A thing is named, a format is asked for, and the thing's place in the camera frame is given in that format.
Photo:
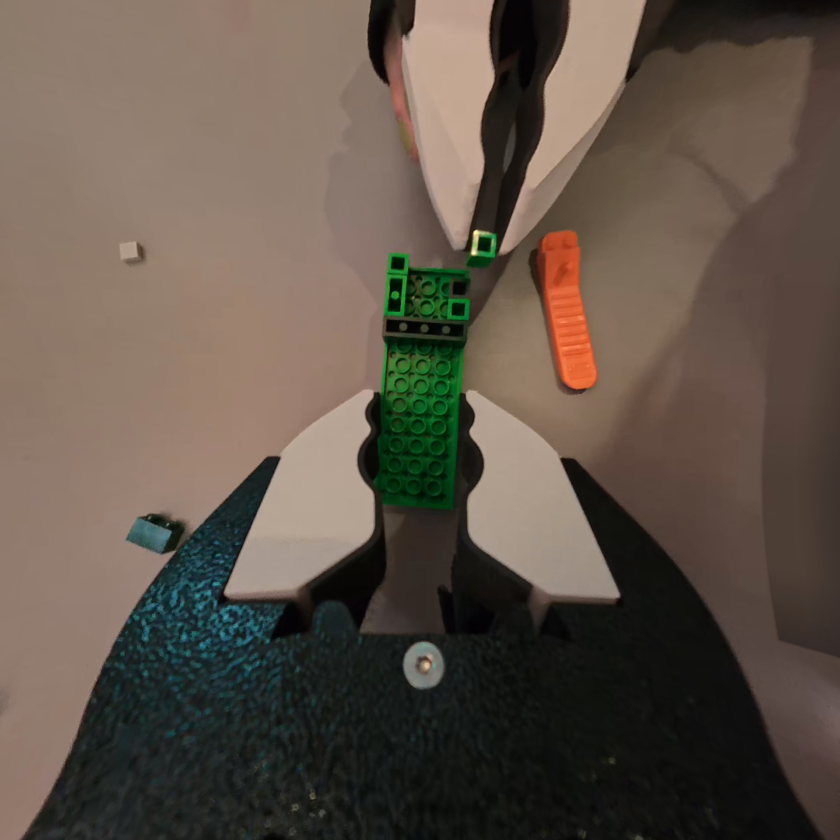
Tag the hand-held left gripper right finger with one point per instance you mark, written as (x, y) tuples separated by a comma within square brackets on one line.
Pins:
[(525, 518)]

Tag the grey desk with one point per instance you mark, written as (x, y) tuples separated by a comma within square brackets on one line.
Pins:
[(197, 164)]

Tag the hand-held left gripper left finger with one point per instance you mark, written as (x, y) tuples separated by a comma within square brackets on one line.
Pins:
[(308, 512)]

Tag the teal brick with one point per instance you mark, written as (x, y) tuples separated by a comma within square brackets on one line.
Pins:
[(154, 533)]

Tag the small grey cube brick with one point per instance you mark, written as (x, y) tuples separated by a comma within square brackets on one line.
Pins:
[(130, 252)]

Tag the small green square brick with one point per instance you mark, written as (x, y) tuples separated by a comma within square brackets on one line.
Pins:
[(459, 310), (397, 263), (481, 247)]

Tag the orange brick separator tool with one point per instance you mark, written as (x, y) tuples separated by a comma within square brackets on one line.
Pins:
[(568, 315)]

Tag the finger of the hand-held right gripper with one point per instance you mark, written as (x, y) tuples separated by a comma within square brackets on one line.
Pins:
[(577, 85), (446, 131)]

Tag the green oblong brick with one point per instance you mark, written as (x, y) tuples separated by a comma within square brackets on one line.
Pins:
[(396, 294)]

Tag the black long brick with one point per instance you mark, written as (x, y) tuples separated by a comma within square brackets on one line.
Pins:
[(424, 328)]

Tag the person's right hand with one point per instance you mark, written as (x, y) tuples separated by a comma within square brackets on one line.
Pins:
[(403, 124)]

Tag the green studded brick plate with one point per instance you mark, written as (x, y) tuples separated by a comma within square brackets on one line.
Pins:
[(417, 420)]

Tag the small dark square brick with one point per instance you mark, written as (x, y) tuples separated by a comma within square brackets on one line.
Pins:
[(460, 287)]

